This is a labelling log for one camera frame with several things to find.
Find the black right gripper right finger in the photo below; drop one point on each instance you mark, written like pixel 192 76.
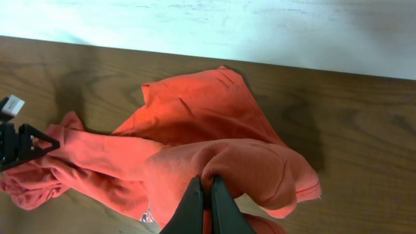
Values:
pixel 226 216

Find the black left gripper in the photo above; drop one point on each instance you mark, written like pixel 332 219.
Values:
pixel 33 143

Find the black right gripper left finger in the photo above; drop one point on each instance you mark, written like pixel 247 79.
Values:
pixel 188 217

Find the red orange t-shirt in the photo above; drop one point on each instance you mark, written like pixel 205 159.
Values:
pixel 202 125

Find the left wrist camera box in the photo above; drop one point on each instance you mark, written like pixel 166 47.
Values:
pixel 12 105

